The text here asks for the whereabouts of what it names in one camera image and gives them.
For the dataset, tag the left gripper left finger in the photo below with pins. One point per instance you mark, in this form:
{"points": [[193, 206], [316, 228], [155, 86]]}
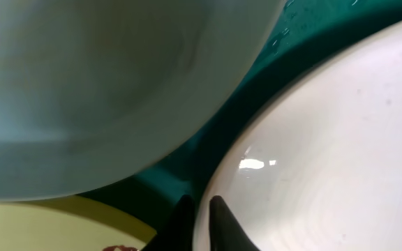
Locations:
{"points": [[177, 234]]}

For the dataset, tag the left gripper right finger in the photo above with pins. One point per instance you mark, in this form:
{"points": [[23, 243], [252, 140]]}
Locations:
{"points": [[225, 232]]}

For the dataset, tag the white plate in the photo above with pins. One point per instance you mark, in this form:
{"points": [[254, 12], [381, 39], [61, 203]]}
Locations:
{"points": [[321, 167]]}

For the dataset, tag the teal plastic tray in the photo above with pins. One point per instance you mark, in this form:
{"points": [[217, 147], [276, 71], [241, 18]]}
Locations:
{"points": [[306, 33]]}

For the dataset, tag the yellow plate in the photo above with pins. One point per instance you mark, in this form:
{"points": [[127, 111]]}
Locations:
{"points": [[69, 224]]}

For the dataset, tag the light blue plate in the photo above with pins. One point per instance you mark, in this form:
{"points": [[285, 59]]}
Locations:
{"points": [[94, 91]]}

